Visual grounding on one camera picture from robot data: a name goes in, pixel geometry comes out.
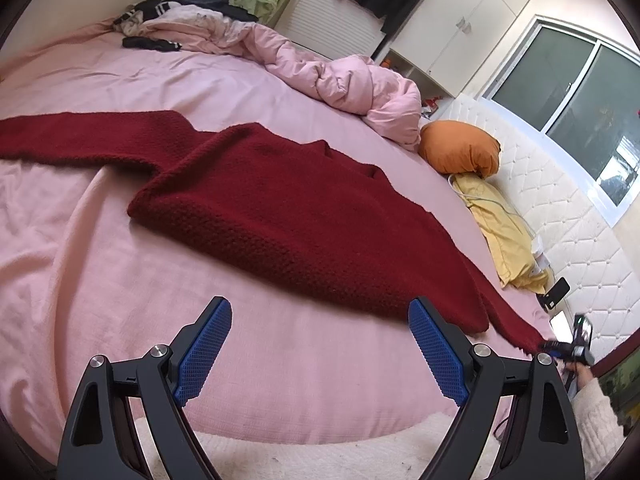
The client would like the yellow pillow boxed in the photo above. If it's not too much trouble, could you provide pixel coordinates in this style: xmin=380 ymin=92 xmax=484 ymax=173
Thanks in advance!
xmin=452 ymin=172 xmax=553 ymax=293

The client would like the window with white frame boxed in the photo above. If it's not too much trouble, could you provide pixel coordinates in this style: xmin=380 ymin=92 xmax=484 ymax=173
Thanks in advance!
xmin=480 ymin=17 xmax=640 ymax=223

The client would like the pink duvet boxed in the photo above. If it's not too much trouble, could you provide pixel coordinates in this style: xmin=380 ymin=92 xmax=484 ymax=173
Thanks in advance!
xmin=145 ymin=4 xmax=423 ymax=153

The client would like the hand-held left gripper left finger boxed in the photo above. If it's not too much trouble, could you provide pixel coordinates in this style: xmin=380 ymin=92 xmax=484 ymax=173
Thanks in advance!
xmin=55 ymin=296 xmax=233 ymax=480

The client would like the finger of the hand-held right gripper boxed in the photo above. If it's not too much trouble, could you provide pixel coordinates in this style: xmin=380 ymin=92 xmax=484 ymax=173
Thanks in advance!
xmin=540 ymin=340 xmax=573 ymax=360

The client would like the black phone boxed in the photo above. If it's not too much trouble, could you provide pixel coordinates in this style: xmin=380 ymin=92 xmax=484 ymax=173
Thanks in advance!
xmin=541 ymin=277 xmax=571 ymax=311

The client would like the white wardrobe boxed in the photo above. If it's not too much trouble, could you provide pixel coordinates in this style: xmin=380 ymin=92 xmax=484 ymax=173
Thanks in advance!
xmin=270 ymin=0 xmax=538 ymax=101

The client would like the bed with pink sheet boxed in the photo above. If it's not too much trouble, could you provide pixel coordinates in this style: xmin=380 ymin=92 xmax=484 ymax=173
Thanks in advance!
xmin=0 ymin=15 xmax=556 ymax=461

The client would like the black cloth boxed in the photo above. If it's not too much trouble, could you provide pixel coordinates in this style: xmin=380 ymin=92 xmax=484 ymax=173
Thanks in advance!
xmin=122 ymin=35 xmax=182 ymax=54

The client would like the dark red knit sweater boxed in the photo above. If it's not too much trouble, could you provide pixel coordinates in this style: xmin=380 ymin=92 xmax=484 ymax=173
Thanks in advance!
xmin=0 ymin=110 xmax=553 ymax=356

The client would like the white tufted headboard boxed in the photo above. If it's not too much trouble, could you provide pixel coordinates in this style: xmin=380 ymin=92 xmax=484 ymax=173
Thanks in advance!
xmin=440 ymin=95 xmax=640 ymax=361

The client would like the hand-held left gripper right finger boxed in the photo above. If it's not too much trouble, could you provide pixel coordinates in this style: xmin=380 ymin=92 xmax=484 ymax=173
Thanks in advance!
xmin=408 ymin=296 xmax=586 ymax=480

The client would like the person's right forearm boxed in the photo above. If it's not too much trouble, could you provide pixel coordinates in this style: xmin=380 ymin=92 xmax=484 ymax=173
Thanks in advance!
xmin=567 ymin=365 xmax=628 ymax=480

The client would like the black white-striped garment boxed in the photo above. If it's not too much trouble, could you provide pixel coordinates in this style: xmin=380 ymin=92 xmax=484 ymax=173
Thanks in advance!
xmin=114 ymin=0 xmax=173 ymax=26

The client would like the white fluffy rug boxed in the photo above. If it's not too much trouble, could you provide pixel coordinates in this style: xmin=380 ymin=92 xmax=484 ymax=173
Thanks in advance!
xmin=135 ymin=410 xmax=501 ymax=480

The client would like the dark blue garment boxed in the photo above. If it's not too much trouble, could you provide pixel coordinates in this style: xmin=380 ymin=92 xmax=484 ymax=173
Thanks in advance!
xmin=172 ymin=0 xmax=261 ymax=23

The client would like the orange pillow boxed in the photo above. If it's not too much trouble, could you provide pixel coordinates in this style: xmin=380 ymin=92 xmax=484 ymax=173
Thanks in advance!
xmin=417 ymin=120 xmax=502 ymax=178

